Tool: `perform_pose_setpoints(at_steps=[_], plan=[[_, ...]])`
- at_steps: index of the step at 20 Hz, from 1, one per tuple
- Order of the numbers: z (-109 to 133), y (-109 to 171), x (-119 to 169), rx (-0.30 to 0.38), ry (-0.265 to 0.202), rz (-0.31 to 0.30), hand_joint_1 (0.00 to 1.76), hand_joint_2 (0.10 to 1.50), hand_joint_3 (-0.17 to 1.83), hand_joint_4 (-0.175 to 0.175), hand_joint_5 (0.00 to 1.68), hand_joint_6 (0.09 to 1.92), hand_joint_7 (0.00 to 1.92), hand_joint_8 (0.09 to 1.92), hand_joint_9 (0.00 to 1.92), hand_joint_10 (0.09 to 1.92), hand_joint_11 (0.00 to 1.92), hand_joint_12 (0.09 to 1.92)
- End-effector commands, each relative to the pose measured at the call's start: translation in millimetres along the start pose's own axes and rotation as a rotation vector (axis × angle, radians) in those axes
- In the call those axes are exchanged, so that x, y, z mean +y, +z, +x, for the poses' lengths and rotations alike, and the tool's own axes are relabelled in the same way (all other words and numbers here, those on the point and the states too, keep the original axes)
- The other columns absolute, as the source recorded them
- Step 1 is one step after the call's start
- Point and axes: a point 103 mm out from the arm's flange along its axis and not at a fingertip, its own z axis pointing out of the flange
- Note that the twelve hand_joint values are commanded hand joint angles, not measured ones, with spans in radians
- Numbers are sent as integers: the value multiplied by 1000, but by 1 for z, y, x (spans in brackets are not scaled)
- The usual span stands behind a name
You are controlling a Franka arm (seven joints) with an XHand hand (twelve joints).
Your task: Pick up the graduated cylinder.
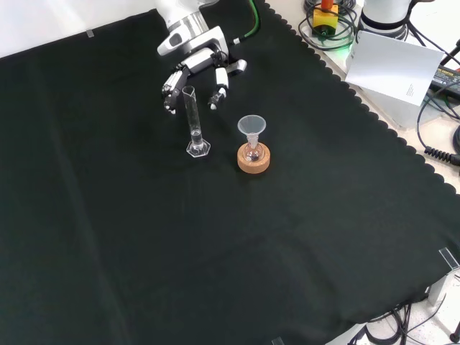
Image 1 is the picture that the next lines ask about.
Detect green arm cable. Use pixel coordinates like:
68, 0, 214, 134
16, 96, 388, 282
232, 0, 262, 45

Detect clear glass graduated cylinder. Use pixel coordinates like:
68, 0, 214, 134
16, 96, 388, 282
181, 86, 212, 159

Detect black floor cables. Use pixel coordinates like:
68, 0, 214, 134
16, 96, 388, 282
344, 294, 460, 345

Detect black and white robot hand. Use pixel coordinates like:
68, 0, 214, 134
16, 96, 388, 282
157, 25, 249, 116

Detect black power adapter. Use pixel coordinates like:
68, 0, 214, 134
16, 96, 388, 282
432, 65, 460, 91

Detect black coiled cable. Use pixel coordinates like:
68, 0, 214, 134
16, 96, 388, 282
415, 88, 460, 163

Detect round cork ring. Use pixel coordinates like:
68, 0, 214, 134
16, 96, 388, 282
236, 143, 271, 175

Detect black bench cloth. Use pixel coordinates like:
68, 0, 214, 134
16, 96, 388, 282
0, 0, 460, 345

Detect white box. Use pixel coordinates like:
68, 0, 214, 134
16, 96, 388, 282
344, 34, 434, 131

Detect pale board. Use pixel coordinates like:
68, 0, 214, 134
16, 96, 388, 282
344, 29, 446, 107

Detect yellow stop button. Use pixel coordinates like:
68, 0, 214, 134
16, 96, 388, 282
311, 0, 340, 38

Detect small round-bottom glass flask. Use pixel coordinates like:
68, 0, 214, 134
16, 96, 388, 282
243, 142, 265, 163

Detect translucent plastic funnel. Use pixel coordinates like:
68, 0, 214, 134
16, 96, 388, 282
236, 114, 267, 150

